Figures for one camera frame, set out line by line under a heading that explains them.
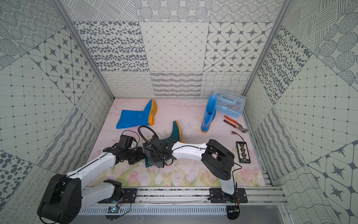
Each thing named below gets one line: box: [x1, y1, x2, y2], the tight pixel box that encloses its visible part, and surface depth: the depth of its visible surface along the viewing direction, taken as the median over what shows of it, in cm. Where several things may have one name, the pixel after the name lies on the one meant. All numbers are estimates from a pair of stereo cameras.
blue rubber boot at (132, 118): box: [116, 98, 159, 129], surface depth 108 cm
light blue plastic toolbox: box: [213, 89, 247, 119], surface depth 106 cm
